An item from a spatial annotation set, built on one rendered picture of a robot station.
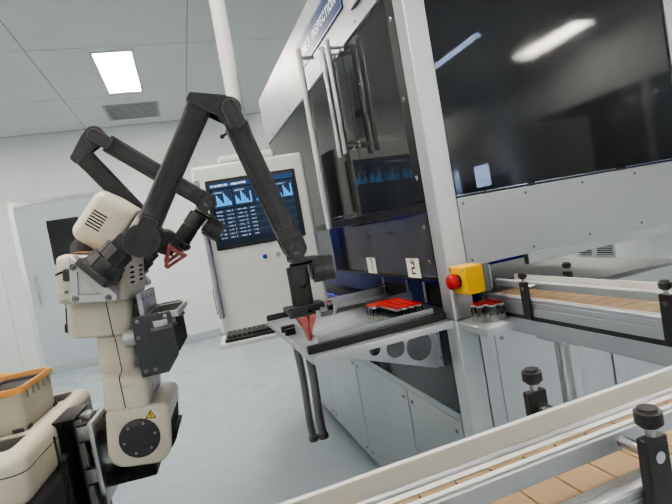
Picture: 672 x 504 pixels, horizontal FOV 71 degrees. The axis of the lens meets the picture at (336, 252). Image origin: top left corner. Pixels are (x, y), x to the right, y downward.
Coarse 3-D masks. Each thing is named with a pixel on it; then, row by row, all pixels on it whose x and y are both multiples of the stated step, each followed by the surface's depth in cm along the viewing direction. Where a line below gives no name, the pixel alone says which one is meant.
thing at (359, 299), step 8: (376, 288) 191; (344, 296) 187; (352, 296) 188; (360, 296) 189; (368, 296) 190; (376, 296) 190; (392, 296) 166; (400, 296) 167; (408, 296) 168; (344, 304) 185; (352, 304) 182; (360, 304) 162; (320, 312) 158; (328, 312) 159; (336, 312) 159
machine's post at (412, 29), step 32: (416, 0) 124; (416, 32) 124; (416, 64) 124; (416, 96) 125; (416, 128) 128; (448, 160) 127; (448, 192) 127; (448, 224) 127; (448, 256) 127; (480, 352) 129; (480, 384) 129; (480, 416) 129
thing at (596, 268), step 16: (496, 272) 212; (512, 272) 204; (528, 272) 197; (544, 272) 190; (560, 272) 183; (576, 272) 178; (592, 272) 172; (608, 272) 167; (336, 288) 254; (352, 288) 243; (496, 288) 174; (432, 304) 166
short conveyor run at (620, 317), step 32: (512, 288) 132; (544, 288) 112; (576, 288) 103; (608, 288) 95; (640, 288) 95; (544, 320) 111; (576, 320) 101; (608, 320) 93; (640, 320) 86; (608, 352) 95; (640, 352) 88
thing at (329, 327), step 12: (348, 312) 152; (360, 312) 153; (420, 312) 131; (432, 312) 132; (324, 324) 149; (336, 324) 150; (348, 324) 147; (360, 324) 143; (372, 324) 127; (384, 324) 128; (300, 336) 141; (312, 336) 127; (324, 336) 123; (336, 336) 124
